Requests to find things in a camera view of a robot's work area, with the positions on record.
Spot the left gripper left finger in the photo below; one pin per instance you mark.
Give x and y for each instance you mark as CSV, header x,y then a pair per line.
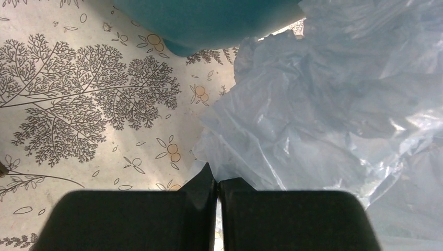
x,y
135,220

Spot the light blue plastic trash bag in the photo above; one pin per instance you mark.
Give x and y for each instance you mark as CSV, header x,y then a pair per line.
x,y
353,105

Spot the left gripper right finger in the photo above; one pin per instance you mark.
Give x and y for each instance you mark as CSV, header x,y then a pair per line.
x,y
293,220

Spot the floral patterned table mat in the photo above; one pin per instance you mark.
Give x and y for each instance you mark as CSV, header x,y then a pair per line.
x,y
92,100

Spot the teal plastic trash bin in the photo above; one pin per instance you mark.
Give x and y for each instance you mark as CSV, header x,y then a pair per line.
x,y
187,27

